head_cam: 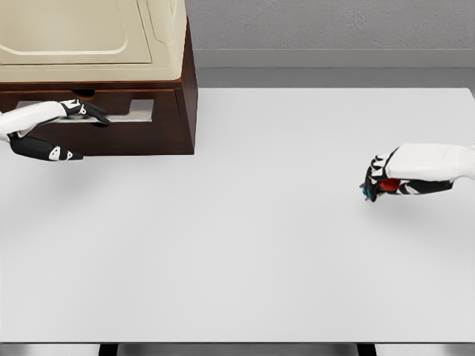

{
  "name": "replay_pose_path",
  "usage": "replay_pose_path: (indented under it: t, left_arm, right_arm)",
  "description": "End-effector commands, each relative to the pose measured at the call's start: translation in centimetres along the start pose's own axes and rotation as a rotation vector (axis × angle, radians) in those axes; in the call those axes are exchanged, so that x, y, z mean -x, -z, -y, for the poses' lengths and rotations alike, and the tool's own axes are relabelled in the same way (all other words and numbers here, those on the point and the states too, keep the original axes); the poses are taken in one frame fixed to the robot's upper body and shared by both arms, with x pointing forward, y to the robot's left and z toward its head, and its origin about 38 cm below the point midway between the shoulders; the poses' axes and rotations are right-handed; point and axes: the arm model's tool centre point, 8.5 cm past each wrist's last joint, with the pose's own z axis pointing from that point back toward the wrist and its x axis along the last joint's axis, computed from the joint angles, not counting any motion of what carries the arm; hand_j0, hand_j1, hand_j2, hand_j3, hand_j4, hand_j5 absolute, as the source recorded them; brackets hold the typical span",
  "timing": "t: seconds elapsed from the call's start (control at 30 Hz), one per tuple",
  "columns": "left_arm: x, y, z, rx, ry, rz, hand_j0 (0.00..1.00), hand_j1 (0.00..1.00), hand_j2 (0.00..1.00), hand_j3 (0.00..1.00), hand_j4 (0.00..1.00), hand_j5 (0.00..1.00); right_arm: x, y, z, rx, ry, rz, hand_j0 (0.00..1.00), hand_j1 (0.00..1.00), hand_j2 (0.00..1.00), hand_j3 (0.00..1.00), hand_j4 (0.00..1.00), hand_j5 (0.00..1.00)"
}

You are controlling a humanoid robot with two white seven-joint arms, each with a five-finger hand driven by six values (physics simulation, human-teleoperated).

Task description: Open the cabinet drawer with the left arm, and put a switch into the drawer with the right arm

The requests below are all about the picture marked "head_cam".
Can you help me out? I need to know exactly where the brown cabinet drawer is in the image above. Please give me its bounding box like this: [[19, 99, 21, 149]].
[[0, 88, 186, 156]]

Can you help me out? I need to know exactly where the brown cabinet with cream top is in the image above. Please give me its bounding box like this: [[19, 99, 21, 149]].
[[0, 0, 200, 157]]

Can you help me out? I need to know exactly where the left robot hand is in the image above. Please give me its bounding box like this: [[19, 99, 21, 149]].
[[0, 98, 111, 162]]

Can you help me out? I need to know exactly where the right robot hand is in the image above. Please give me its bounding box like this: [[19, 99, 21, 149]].
[[364, 142, 472, 204]]

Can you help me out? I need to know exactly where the red and blue switch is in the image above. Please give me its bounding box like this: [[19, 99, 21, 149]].
[[358, 177, 400, 203]]

